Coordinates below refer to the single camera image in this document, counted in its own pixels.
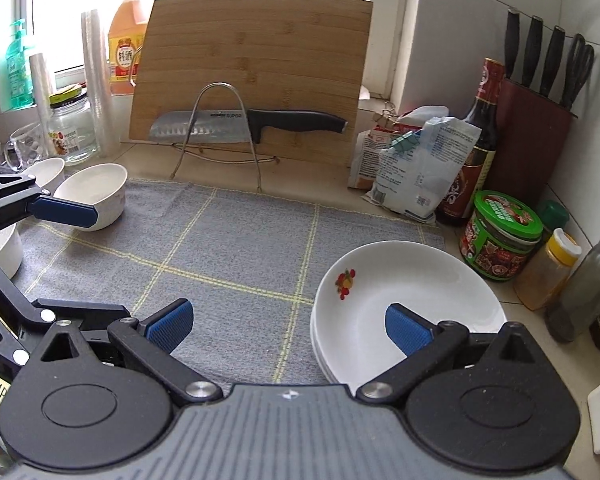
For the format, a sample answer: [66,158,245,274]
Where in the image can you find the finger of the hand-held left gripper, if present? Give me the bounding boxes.
[0,174,100,229]
[0,247,131,361]

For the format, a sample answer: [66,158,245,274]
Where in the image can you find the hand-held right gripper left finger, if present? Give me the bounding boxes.
[40,299,220,408]

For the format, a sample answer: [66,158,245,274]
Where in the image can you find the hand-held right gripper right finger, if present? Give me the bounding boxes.
[356,304,537,407]

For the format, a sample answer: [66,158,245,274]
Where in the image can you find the white floral bowl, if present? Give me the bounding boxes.
[54,162,128,232]
[0,220,25,280]
[22,156,66,196]

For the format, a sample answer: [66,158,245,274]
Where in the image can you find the grey checked cloth mat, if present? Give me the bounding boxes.
[0,177,446,461]

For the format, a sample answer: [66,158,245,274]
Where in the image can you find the clear glass mug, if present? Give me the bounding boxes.
[2,122,48,173]

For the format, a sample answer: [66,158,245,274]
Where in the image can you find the glass jar yellow black lid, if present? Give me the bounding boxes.
[47,87,103,166]

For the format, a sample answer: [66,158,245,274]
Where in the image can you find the tall clear plastic cup stack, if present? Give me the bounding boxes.
[80,9,123,158]

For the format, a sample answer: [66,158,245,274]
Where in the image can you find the green-lidded sauce jar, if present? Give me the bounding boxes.
[459,190,545,282]

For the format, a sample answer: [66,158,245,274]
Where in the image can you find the green dish soap bottle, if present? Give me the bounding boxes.
[5,19,36,110]

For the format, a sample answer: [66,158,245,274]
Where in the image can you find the yellow-lidded spice jar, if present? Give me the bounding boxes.
[512,227,583,311]

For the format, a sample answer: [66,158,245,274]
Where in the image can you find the white plastic bag blue print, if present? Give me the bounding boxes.
[365,116,482,225]

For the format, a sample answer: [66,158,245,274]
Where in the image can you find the white orange plastic bag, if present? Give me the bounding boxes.
[349,105,451,191]

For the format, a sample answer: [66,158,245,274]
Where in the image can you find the clear glass bottle red cap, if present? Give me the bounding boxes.
[545,232,600,343]

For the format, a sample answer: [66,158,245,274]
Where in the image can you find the green-capped bottle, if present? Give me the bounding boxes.
[537,200,571,233]

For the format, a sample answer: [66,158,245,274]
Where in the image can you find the green binder clip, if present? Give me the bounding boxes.
[390,130,421,157]

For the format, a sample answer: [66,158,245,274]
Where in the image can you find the orange cooking oil jug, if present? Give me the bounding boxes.
[107,0,151,95]

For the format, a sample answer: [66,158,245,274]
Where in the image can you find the dark red knife block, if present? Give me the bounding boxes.
[485,77,578,211]

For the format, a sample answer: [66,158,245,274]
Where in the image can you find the dark soy sauce bottle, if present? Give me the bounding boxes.
[436,57,506,227]

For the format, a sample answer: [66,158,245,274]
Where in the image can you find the bamboo cutting board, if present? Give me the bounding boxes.
[129,0,373,168]

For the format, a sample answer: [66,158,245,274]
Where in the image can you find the black kitchen scissors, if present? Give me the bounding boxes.
[560,34,596,111]

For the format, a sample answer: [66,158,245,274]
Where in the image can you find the metal wire rack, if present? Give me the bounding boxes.
[170,82,281,194]

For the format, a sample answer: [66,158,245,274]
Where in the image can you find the black-handled kitchen knife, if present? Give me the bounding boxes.
[149,108,348,143]

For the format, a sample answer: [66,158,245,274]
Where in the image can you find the black-handled block knife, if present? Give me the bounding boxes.
[522,16,545,88]
[539,25,567,98]
[505,7,522,81]

